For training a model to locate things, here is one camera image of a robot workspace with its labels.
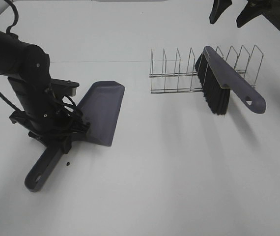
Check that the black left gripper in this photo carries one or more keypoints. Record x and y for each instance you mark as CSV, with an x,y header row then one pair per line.
x,y
56,123

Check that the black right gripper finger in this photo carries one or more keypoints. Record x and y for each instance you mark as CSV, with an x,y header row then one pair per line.
x,y
252,9
219,6

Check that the purple plastic dustpan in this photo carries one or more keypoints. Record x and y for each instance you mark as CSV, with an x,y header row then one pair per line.
x,y
100,106

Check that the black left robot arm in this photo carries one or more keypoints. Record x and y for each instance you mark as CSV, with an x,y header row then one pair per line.
x,y
27,68

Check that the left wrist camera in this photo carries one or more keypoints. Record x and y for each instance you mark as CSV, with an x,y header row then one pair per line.
x,y
64,87

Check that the metal wire rack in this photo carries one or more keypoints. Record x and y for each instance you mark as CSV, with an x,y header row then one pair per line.
x,y
180,76

